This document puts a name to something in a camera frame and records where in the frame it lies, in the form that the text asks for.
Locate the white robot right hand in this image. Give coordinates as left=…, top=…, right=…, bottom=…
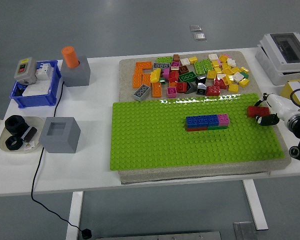
left=253, top=92, right=300, bottom=127

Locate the large red toy brick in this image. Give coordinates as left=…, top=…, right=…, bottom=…
left=247, top=105, right=270, bottom=118

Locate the dark green toy brick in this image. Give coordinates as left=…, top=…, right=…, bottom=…
left=178, top=71, right=197, bottom=83
left=206, top=124, right=228, bottom=131

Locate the square blue toy brick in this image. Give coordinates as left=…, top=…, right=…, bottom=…
left=207, top=114, right=220, bottom=127

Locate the long blue toy brick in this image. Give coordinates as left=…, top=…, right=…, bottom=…
left=185, top=114, right=209, bottom=128

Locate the orange toy brick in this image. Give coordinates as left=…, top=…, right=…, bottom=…
left=132, top=68, right=144, bottom=89
left=151, top=82, right=163, bottom=98
left=142, top=73, right=152, bottom=88
left=136, top=61, right=153, bottom=70

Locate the green studded baseplate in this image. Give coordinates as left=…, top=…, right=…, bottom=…
left=109, top=92, right=285, bottom=172

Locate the yellow cardboard box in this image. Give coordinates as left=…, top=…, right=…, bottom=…
left=279, top=78, right=300, bottom=100

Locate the white distribution box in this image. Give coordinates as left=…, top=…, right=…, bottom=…
left=254, top=32, right=300, bottom=86

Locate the white table leg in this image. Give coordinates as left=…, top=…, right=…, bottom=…
left=65, top=191, right=85, bottom=240
left=242, top=179, right=269, bottom=231

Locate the small grey metal plate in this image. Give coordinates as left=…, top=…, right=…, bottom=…
left=233, top=221, right=256, bottom=240

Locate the grey-brown foam mat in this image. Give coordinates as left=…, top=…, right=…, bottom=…
left=118, top=51, right=292, bottom=185

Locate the long grey metal plate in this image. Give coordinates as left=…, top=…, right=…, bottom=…
left=94, top=231, right=222, bottom=240

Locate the grey block with round hole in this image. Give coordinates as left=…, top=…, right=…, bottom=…
left=60, top=56, right=91, bottom=88

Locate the grey block with square hole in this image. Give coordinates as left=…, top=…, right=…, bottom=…
left=38, top=116, right=81, bottom=154

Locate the orange cylinder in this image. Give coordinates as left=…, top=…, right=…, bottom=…
left=61, top=46, right=80, bottom=69

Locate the black plug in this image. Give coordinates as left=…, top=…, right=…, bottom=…
left=81, top=228, right=93, bottom=240

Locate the white circuit breaker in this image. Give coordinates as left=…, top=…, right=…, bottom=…
left=34, top=62, right=52, bottom=81

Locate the cream tray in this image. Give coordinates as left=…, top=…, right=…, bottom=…
left=0, top=116, right=45, bottom=153

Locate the blue plastic bin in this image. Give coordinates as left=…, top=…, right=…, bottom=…
left=9, top=59, right=62, bottom=109

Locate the dark brown roll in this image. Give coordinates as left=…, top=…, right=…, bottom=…
left=21, top=126, right=38, bottom=141

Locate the black part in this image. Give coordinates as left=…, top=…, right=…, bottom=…
left=14, top=83, right=28, bottom=97

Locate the large black nut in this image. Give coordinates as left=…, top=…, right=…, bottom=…
left=4, top=114, right=28, bottom=133

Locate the small black nut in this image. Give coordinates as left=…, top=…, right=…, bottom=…
left=5, top=136, right=23, bottom=152

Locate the black cord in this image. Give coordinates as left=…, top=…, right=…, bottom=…
left=30, top=79, right=87, bottom=232

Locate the white wall switch plate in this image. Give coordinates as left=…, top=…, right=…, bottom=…
left=22, top=83, right=49, bottom=97

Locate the grey push-button switch box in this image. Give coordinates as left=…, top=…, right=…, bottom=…
left=13, top=57, right=38, bottom=85

